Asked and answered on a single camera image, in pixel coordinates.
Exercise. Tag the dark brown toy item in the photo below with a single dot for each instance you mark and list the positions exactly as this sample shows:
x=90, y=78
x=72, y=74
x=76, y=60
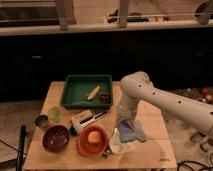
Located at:
x=105, y=98

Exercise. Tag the grey folded cloth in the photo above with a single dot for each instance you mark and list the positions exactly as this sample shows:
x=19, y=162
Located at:
x=138, y=132

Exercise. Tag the metal spoon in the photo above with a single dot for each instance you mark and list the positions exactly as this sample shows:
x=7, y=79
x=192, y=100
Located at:
x=108, y=151

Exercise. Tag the blue sponge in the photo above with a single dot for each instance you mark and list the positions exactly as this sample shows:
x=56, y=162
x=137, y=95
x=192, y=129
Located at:
x=125, y=132

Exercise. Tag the orange fruit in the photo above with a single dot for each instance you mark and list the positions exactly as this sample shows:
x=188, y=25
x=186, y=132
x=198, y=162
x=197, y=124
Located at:
x=94, y=137

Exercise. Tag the green plastic cup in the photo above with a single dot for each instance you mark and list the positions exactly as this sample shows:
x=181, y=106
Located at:
x=54, y=114

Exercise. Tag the orange bowl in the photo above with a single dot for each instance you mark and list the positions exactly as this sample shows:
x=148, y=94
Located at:
x=92, y=150

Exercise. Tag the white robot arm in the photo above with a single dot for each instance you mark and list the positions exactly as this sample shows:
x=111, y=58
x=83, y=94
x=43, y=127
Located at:
x=137, y=86

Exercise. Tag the black pole stand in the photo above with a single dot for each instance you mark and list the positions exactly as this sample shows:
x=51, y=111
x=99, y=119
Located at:
x=20, y=154

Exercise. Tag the white paper cup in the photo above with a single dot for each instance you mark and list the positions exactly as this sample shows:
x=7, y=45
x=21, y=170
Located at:
x=116, y=146

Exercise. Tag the purple bowl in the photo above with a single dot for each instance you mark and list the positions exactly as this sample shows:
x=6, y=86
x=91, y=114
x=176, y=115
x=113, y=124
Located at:
x=56, y=138

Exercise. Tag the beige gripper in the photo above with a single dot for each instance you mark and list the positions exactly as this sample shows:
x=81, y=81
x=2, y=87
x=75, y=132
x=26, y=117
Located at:
x=128, y=115

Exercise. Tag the green plastic tray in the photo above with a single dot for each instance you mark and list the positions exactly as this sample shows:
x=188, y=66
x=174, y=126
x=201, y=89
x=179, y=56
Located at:
x=77, y=88

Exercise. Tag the small metal cup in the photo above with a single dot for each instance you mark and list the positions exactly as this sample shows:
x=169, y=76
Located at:
x=42, y=122

